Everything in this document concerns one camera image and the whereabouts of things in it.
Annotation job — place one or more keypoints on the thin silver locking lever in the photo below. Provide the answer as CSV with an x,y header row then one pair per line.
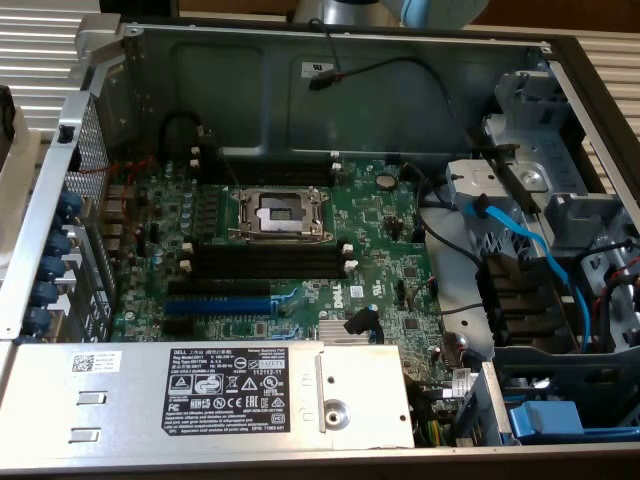
x,y
230,170

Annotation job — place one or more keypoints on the black plug blue tab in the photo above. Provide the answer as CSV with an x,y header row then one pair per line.
x,y
357,322

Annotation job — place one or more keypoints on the blue plastic bracket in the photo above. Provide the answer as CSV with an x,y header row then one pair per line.
x,y
545,420

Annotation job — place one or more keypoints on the silver CPU socket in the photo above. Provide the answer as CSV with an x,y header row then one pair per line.
x,y
280,215

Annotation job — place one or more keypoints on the black ribbed drive cage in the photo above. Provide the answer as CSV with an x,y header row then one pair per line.
x,y
520,300

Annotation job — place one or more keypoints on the green motherboard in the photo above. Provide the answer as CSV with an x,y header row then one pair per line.
x,y
380,240

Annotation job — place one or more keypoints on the long black expansion slot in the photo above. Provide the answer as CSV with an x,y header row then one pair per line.
x,y
220,289

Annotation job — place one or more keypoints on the short black expansion slot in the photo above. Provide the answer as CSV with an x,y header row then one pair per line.
x,y
177,327

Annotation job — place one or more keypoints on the silver finned heat sink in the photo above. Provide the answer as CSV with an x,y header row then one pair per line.
x,y
332,331

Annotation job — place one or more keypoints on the grey metal PC case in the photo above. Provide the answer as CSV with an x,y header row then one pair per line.
x,y
375,100

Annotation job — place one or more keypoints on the grey metal disk bay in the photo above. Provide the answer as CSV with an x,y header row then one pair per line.
x,y
530,180

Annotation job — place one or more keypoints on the round coin battery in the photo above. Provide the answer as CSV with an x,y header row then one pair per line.
x,y
386,180

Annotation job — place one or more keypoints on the blue slot retainer clip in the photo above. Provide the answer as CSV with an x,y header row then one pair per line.
x,y
39,319
51,267
59,243
70,204
45,293

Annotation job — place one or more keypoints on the blue expansion slot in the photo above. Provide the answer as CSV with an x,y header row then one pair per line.
x,y
220,305

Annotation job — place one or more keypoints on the silver power supply black label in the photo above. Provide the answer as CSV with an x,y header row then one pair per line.
x,y
125,400

